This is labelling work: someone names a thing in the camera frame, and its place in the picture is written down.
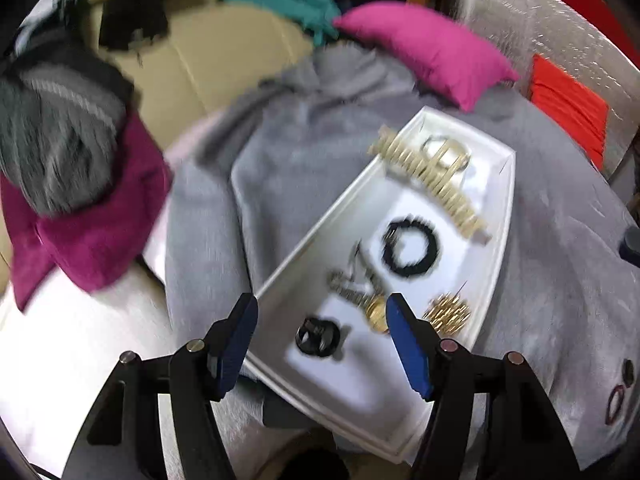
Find grey knit sweater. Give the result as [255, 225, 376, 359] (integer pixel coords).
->
[0, 55, 136, 219]

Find magenta garment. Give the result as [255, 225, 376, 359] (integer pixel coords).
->
[0, 110, 174, 311]

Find red pillow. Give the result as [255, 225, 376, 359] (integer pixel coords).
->
[527, 54, 610, 171]

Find cream hair claw clip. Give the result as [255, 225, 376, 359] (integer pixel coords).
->
[369, 125, 494, 247]

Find grey cloth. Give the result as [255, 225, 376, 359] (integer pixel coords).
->
[165, 42, 640, 480]

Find metal wristwatch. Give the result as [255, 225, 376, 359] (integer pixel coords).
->
[327, 242, 391, 335]

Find black scrunchie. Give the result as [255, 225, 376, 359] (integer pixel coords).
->
[381, 215, 442, 276]

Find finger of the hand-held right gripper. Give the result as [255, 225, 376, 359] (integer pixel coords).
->
[621, 227, 640, 261]

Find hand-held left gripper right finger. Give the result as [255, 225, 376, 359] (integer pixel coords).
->
[386, 292, 581, 480]

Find black garment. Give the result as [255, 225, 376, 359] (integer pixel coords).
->
[98, 0, 171, 54]

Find white bed sheet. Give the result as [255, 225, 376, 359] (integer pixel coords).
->
[0, 110, 262, 480]

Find silver foil mat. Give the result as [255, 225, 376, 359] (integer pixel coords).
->
[457, 0, 640, 182]

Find white rectangular box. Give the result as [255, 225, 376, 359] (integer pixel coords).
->
[240, 106, 516, 465]

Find pink pillow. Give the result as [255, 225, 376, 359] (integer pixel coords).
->
[332, 2, 521, 114]

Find beige sofa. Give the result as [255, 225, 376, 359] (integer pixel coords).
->
[0, 0, 322, 272]

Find red ring bangle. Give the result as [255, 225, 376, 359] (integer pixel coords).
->
[606, 384, 635, 427]

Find small black hair clip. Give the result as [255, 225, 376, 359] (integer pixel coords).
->
[295, 312, 342, 360]

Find gold chain bracelet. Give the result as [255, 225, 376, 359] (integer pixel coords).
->
[422, 282, 474, 336]

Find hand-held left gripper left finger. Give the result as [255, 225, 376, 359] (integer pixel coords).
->
[62, 292, 260, 480]

